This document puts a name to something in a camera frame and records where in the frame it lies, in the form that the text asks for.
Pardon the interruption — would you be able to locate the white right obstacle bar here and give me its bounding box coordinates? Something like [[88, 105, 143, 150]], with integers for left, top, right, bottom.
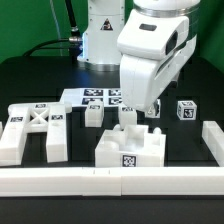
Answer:
[[202, 121, 224, 167]]

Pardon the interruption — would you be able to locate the white base tag plate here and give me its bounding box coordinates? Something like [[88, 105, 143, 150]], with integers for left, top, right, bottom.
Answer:
[[60, 88, 122, 107]]

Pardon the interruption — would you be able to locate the white front obstacle bar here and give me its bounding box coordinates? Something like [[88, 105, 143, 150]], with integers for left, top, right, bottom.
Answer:
[[0, 167, 224, 197]]

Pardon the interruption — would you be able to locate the white tagged cube near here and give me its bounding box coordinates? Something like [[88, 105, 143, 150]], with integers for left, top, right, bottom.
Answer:
[[145, 99, 161, 118]]

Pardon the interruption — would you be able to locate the white chair back frame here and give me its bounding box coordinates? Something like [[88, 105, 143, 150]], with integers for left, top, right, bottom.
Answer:
[[0, 102, 72, 166]]

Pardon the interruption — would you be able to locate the white tagged cube far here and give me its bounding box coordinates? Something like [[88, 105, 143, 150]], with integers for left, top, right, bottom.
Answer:
[[177, 100, 197, 120]]

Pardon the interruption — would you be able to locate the black cable with connector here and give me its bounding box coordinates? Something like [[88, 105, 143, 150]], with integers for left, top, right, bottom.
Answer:
[[22, 0, 84, 64]]

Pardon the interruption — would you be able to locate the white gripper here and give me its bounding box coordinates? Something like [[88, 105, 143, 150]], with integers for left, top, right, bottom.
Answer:
[[117, 9, 196, 112]]

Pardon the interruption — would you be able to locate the white chair seat part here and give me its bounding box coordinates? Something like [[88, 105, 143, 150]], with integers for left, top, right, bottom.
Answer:
[[95, 125, 166, 167]]

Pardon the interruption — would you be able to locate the white tagged cube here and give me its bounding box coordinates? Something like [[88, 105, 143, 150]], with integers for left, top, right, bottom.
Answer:
[[177, 100, 197, 120], [145, 99, 161, 118]]

